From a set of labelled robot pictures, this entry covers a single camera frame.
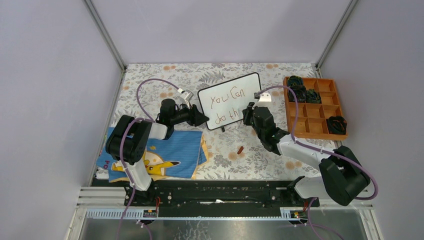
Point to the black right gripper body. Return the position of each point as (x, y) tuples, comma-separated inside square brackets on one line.
[(249, 120)]

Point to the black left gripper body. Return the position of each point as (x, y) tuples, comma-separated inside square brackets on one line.
[(181, 115)]

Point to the dark red marker cap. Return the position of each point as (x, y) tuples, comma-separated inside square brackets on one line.
[(240, 150)]

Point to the small whiteboard black frame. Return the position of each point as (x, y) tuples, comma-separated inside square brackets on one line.
[(223, 103)]

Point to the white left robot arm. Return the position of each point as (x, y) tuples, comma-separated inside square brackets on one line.
[(144, 148)]

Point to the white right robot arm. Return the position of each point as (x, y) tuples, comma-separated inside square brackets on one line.
[(341, 177)]

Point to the blue Pikachu cloth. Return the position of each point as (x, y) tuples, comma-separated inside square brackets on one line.
[(178, 157)]

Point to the floral patterned table mat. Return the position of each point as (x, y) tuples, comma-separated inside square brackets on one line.
[(145, 85)]

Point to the orange compartment tray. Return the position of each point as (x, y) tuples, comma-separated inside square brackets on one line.
[(311, 120)]

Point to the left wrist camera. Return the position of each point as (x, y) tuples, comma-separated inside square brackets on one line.
[(186, 95)]

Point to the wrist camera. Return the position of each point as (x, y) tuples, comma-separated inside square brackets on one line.
[(263, 99), (186, 95)]

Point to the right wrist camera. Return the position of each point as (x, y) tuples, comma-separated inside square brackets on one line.
[(263, 99)]

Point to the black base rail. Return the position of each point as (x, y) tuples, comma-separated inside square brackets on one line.
[(218, 198)]

